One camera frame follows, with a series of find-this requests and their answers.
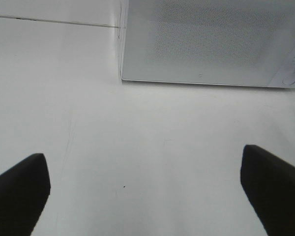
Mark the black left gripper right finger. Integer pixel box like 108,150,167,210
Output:
240,145,295,236

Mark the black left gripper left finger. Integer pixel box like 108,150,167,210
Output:
0,153,51,236

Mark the round white door release button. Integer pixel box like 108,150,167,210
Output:
283,72,295,86

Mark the white microwave oven body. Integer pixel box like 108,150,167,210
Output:
119,0,295,89

